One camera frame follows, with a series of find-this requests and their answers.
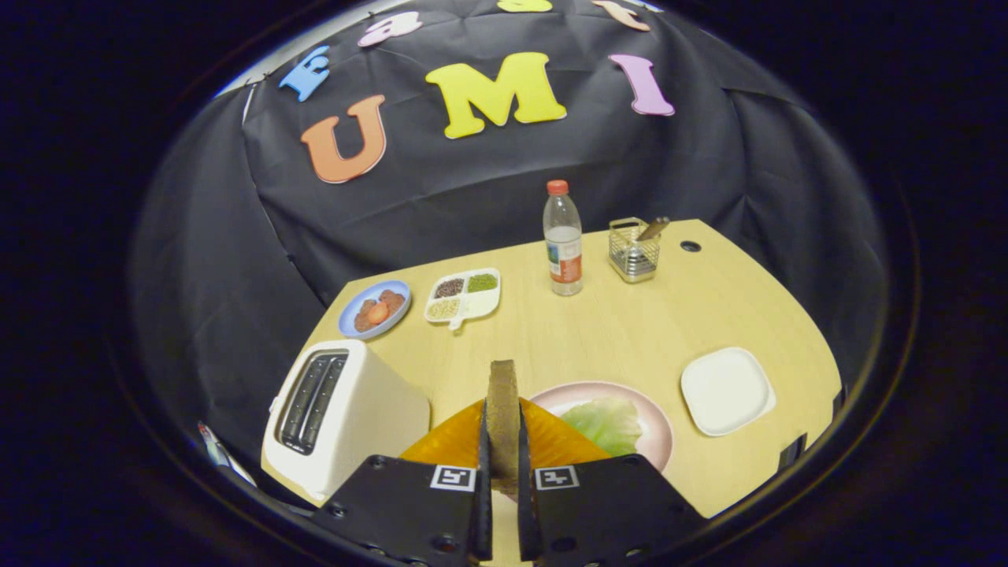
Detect red meat slices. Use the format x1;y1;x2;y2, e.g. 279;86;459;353
354;289;406;332

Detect white divided tray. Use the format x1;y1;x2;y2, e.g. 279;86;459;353
424;268;502;332

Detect blue plate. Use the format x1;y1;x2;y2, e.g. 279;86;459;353
338;280;412;340

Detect white toaster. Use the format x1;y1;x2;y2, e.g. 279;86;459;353
261;339;431;502

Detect pink plate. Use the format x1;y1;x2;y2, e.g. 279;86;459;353
529;381;675;473

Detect white square plate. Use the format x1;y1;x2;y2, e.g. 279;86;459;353
680;347;777;437

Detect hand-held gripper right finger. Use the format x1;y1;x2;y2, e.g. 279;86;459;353
517;398;708;567

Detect clear plastic water bottle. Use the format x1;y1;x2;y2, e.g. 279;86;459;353
543;180;584;297

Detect brown bread slice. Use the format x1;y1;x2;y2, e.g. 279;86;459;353
486;360;521;495

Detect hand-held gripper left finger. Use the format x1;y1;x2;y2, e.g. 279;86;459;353
309;399;494;567

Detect metal mesh basket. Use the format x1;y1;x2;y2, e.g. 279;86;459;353
608;217;662;284

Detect white object with coloured labels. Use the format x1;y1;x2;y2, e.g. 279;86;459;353
197;421;257;487

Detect green lettuce leaf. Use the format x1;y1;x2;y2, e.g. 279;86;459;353
561;396;643;457

